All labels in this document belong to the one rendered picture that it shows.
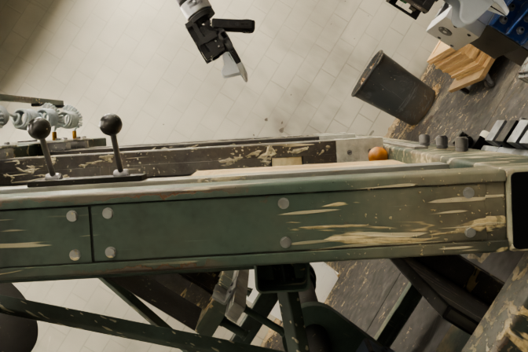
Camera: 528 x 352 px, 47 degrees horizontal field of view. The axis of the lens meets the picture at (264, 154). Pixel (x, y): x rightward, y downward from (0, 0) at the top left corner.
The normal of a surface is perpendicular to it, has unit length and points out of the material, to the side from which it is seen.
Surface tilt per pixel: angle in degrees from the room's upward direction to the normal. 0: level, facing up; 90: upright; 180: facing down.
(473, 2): 93
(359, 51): 90
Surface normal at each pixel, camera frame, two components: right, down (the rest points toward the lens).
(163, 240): 0.00, 0.05
